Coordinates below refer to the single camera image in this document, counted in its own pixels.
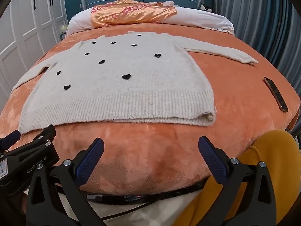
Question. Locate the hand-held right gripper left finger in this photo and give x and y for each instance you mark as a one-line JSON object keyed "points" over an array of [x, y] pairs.
{"points": [[90, 161]]}

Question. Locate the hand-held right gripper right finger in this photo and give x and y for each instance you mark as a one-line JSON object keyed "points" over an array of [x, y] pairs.
{"points": [[212, 162]]}

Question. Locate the orange satin floral cloth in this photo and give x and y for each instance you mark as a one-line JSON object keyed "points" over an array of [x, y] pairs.
{"points": [[131, 14]]}

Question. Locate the black and white plush toy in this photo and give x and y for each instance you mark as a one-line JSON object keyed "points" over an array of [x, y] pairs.
{"points": [[207, 9]]}

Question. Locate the orange plush blanket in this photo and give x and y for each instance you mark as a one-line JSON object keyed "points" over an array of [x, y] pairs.
{"points": [[150, 150]]}

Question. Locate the grey curtain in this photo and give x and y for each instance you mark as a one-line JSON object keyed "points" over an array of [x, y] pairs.
{"points": [[254, 21]]}

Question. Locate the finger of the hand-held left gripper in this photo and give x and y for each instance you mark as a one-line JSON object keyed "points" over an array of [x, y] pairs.
{"points": [[10, 138], [44, 134]]}

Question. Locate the black smartphone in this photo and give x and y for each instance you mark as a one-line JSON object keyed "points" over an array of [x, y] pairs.
{"points": [[275, 94]]}

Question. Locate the white wardrobe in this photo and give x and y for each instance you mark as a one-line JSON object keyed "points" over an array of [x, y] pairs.
{"points": [[30, 28]]}

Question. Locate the bedside table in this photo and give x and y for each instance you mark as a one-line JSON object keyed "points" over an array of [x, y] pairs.
{"points": [[62, 35]]}

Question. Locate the cream sweater with black hearts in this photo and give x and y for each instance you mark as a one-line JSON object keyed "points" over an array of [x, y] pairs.
{"points": [[122, 91]]}

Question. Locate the cream cloth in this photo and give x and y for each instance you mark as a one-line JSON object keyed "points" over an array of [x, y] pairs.
{"points": [[141, 213]]}

